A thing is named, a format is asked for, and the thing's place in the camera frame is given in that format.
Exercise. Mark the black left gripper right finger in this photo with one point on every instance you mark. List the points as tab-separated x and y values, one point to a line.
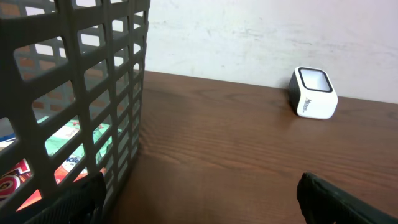
322	202

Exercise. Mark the red orange chocolate bar wrapper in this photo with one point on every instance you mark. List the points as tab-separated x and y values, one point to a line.
21	172

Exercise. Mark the yellow snack chips bag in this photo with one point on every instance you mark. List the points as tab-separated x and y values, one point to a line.
7	140

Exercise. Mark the mint green wipes pack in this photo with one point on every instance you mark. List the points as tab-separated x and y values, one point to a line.
57	140

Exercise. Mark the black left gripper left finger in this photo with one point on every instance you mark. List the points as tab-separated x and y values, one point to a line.
81	202

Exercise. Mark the grey plastic lattice basket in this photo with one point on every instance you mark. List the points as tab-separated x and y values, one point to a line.
67	59

